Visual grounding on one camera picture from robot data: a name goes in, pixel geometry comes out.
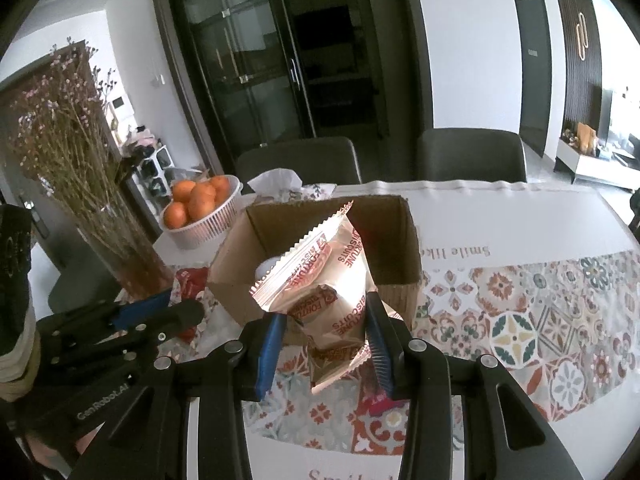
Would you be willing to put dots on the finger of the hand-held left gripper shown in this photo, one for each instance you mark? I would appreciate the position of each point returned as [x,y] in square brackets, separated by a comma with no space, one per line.
[140,307]
[170,322]

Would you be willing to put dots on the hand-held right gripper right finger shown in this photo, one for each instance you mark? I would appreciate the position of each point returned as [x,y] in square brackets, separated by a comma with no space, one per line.
[382,355]

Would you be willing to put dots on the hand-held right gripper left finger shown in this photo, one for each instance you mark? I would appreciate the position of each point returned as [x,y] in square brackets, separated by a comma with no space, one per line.
[270,355]

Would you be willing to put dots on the brown cardboard box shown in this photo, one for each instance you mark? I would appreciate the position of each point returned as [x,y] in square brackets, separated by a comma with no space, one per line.
[400,305]

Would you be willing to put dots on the pink and white biscuit packet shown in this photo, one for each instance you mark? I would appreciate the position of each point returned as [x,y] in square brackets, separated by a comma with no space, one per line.
[320,280]

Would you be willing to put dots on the glass vase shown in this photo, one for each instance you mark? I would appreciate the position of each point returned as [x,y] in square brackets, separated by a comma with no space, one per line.
[135,265]

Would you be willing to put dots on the red snack packet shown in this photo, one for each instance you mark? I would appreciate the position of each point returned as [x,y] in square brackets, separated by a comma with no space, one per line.
[192,280]

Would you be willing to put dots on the small pink red packet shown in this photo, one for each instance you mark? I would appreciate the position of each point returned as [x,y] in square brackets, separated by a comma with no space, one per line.
[380,405]

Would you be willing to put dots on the dark grey dining chair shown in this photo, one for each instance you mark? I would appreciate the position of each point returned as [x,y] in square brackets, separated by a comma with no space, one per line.
[300,160]
[470,155]
[75,290]

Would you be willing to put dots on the white plastic basket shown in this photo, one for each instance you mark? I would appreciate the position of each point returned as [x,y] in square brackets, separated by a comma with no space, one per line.
[210,225]

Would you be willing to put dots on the pile of oranges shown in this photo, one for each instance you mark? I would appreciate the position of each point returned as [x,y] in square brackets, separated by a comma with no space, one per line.
[200,200]

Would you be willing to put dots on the white shelf unit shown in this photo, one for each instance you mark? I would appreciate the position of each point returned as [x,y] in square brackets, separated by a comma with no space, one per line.
[160,160]

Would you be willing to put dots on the floral tissue box cover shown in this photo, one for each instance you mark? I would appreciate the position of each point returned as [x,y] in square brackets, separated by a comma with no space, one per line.
[315,190]

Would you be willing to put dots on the white tissue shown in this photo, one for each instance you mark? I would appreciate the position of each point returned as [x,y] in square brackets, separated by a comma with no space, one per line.
[275,180]

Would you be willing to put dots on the dried flower bunch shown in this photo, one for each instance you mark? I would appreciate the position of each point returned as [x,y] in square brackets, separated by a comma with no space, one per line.
[65,125]

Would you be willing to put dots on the white television console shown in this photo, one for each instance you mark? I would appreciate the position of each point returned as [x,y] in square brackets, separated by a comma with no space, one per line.
[590,167]

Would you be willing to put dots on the black glass door cabinet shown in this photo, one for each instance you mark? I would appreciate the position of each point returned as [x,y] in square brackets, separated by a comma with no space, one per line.
[240,35]

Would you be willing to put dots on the orange paper bag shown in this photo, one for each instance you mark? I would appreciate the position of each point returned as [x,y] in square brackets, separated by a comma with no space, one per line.
[587,137]

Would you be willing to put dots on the dark interior door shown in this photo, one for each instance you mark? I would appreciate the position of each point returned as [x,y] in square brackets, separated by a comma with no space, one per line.
[532,70]

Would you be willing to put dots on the gold wall ornament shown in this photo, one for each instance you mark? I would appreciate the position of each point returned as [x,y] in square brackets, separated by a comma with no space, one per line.
[581,35]

